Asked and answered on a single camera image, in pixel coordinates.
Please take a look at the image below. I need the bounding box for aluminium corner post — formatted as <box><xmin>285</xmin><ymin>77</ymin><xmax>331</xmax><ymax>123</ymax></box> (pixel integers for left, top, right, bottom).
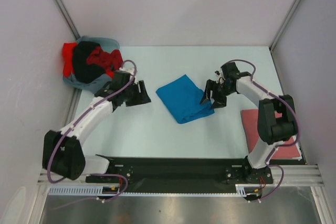
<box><xmin>269</xmin><ymin>0</ymin><xmax>302</xmax><ymax>54</ymax></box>
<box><xmin>53</xmin><ymin>0</ymin><xmax>80</xmax><ymax>39</ymax></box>

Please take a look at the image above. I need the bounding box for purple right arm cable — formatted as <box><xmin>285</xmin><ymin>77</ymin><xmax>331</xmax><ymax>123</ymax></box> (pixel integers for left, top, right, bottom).
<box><xmin>228</xmin><ymin>59</ymin><xmax>300</xmax><ymax>151</ymax></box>

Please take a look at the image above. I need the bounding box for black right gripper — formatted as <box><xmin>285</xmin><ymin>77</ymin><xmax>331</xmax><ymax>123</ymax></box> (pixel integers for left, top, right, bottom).
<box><xmin>200</xmin><ymin>79</ymin><xmax>235</xmax><ymax>109</ymax></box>

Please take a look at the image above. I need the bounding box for dark red t-shirt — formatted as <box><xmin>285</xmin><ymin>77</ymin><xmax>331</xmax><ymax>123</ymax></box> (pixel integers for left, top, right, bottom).
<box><xmin>86</xmin><ymin>46</ymin><xmax>123</xmax><ymax>78</ymax></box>

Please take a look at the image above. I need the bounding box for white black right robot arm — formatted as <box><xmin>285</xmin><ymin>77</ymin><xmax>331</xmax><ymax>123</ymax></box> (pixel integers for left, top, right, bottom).
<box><xmin>200</xmin><ymin>59</ymin><xmax>300</xmax><ymax>183</ymax></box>

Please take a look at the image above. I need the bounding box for aluminium corner post right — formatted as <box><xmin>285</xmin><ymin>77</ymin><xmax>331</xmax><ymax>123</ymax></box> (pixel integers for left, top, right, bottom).
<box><xmin>269</xmin><ymin>0</ymin><xmax>302</xmax><ymax>54</ymax></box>

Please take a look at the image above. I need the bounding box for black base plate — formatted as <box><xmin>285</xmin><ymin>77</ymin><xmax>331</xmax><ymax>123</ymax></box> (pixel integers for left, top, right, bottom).
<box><xmin>86</xmin><ymin>157</ymin><xmax>274</xmax><ymax>194</ymax></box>

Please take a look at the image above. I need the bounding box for black t-shirt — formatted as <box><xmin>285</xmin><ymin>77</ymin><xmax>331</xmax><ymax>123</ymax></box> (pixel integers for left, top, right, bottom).
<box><xmin>72</xmin><ymin>41</ymin><xmax>106</xmax><ymax>84</ymax></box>

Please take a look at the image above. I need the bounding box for aluminium corner post left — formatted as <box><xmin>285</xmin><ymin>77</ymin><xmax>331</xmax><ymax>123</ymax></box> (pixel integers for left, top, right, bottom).
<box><xmin>53</xmin><ymin>0</ymin><xmax>80</xmax><ymax>39</ymax></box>

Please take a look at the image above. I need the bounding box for white slotted cable duct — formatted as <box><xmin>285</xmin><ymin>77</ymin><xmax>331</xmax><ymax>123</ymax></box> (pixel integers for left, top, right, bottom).
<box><xmin>48</xmin><ymin>185</ymin><xmax>260</xmax><ymax>197</ymax></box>

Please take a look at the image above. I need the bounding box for grey t-shirt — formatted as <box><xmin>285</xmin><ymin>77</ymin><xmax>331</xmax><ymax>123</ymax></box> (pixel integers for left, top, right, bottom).
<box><xmin>75</xmin><ymin>74</ymin><xmax>112</xmax><ymax>94</ymax></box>

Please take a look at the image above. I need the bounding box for bright red t-shirt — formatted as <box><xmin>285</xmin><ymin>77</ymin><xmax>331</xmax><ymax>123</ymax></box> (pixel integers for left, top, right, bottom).
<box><xmin>62</xmin><ymin>42</ymin><xmax>77</xmax><ymax>78</ymax></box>

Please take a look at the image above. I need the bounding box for folded pink t-shirt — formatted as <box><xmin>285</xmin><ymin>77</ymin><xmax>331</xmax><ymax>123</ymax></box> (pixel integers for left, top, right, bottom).
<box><xmin>240</xmin><ymin>108</ymin><xmax>302</xmax><ymax>161</ymax></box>

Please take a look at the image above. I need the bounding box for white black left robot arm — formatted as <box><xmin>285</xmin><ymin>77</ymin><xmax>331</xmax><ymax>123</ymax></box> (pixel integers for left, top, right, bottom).
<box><xmin>43</xmin><ymin>68</ymin><xmax>151</xmax><ymax>184</ymax></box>

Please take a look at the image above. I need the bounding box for aluminium front rail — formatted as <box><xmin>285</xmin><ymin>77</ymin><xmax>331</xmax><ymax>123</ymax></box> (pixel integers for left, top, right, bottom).
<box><xmin>37</xmin><ymin>165</ymin><xmax>324</xmax><ymax>187</ymax></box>

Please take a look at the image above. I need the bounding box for grey plastic basket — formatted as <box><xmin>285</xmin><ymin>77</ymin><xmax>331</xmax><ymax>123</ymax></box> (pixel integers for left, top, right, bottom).
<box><xmin>63</xmin><ymin>36</ymin><xmax>120</xmax><ymax>88</ymax></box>

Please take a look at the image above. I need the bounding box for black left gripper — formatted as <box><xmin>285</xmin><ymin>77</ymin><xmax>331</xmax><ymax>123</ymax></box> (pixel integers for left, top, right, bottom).
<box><xmin>121</xmin><ymin>80</ymin><xmax>151</xmax><ymax>106</ymax></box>

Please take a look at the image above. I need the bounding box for blue t-shirt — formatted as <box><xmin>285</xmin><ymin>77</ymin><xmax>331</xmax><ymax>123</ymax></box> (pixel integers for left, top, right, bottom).
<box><xmin>156</xmin><ymin>75</ymin><xmax>215</xmax><ymax>124</ymax></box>

